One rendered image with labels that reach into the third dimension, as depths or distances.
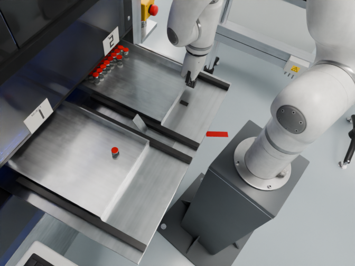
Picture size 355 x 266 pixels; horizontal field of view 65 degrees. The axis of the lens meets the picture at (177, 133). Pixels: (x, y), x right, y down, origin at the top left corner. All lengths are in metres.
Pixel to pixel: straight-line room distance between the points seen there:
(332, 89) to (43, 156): 0.76
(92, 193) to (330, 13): 0.69
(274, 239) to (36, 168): 1.39
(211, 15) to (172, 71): 0.36
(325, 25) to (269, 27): 1.95
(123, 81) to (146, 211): 0.48
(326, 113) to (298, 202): 1.44
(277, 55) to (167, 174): 1.26
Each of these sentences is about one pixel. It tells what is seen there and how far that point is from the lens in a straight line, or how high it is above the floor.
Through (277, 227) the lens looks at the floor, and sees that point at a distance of 1.87.
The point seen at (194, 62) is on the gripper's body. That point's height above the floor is 1.06.
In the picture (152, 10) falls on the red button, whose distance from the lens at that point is 1.12.
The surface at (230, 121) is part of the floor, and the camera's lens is 2.08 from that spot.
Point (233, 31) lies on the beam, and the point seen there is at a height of 0.54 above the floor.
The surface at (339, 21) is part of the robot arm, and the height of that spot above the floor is 1.39.
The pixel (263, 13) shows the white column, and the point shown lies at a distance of 2.46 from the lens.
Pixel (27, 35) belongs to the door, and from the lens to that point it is 0.70.
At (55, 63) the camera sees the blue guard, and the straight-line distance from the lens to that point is 0.78.
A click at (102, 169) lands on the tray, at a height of 0.88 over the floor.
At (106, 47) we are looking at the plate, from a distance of 0.95.
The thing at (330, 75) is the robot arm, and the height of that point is 1.28.
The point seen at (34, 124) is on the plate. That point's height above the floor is 1.01.
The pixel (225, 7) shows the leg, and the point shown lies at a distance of 1.83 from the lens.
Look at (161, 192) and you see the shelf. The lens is 0.82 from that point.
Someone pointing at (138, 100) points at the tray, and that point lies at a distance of 0.97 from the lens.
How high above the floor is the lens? 1.66
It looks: 58 degrees down
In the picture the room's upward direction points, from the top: 12 degrees clockwise
